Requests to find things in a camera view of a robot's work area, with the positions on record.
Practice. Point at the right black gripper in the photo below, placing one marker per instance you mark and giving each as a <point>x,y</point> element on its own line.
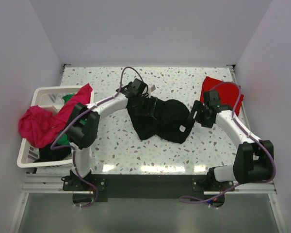
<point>195,111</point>

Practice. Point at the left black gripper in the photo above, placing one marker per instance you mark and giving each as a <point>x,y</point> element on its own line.
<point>151,109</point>

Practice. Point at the black t-shirt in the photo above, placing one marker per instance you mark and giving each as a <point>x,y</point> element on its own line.
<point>171,124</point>

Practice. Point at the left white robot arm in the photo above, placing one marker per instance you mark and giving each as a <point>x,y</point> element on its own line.
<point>82,128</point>

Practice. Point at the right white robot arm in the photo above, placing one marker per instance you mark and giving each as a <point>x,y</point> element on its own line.
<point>254,160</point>

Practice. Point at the folded red t-shirt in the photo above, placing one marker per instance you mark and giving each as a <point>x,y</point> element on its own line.
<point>228,93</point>

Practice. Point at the green t-shirt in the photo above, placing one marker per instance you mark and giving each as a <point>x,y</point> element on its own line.
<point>70,101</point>

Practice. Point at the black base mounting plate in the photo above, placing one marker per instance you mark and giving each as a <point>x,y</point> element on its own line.
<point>192,189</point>

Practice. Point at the white plastic laundry basket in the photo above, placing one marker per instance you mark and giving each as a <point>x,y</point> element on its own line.
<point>49,98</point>

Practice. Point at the magenta t-shirt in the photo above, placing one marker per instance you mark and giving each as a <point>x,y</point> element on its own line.
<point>39,126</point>

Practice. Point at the black garment in basket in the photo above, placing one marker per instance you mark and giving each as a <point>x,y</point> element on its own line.
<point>46,154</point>

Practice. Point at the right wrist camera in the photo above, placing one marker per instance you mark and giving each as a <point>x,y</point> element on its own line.
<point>211,98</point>

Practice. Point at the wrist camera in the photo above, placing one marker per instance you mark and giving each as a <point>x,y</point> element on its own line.
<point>211,98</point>
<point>140,87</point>

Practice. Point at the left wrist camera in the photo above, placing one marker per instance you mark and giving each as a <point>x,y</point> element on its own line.
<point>140,87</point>

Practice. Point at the aluminium frame rail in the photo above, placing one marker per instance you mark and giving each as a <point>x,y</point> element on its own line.
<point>35,183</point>

